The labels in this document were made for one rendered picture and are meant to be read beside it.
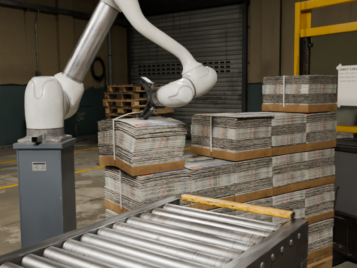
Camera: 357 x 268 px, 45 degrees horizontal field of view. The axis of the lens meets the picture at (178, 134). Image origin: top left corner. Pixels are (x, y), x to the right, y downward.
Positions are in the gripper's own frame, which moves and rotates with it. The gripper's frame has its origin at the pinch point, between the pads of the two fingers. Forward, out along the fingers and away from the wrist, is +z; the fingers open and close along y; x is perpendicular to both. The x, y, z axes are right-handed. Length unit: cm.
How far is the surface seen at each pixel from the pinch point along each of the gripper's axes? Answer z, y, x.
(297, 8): 29, -66, 159
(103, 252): -83, 43, -59
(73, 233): -64, 41, -60
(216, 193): -16, 49, 35
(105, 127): 10.2, 13.5, -12.7
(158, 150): -17.3, 24.4, 0.3
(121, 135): -7.6, 16.8, -13.1
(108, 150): 6.7, 24.6, -13.3
